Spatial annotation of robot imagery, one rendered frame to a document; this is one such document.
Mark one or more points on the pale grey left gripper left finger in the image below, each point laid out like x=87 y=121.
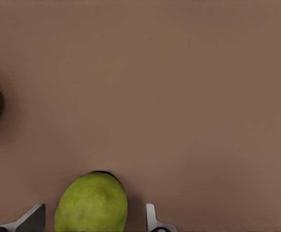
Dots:
x=31 y=218

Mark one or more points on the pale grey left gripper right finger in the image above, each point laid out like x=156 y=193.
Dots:
x=151 y=217

